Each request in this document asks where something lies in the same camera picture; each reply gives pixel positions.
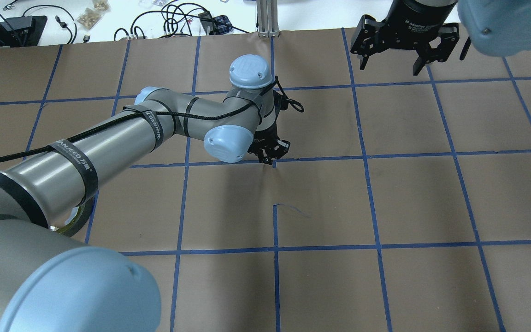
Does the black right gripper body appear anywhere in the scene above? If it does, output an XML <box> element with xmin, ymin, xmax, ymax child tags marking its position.
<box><xmin>350</xmin><ymin>0</ymin><xmax>460</xmax><ymax>60</ymax></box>

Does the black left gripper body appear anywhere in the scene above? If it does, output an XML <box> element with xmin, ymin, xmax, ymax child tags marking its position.
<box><xmin>247</xmin><ymin>121</ymin><xmax>291</xmax><ymax>162</ymax></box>

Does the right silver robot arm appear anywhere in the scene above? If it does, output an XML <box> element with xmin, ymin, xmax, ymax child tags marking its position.
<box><xmin>350</xmin><ymin>0</ymin><xmax>531</xmax><ymax>76</ymax></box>

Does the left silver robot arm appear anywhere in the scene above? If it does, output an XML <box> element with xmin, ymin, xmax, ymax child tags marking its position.
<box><xmin>0</xmin><ymin>54</ymin><xmax>289</xmax><ymax>332</ymax></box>

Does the green curved brake shoe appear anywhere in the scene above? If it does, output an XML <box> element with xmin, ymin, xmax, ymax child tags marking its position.
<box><xmin>50</xmin><ymin>197</ymin><xmax>95</xmax><ymax>237</ymax></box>

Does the black monitor stand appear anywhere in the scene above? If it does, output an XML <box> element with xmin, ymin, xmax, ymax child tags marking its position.
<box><xmin>0</xmin><ymin>16</ymin><xmax>48</xmax><ymax>47</ymax></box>

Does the aluminium frame post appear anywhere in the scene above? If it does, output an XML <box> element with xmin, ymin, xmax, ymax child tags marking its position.
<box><xmin>255</xmin><ymin>0</ymin><xmax>280</xmax><ymax>38</ymax></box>

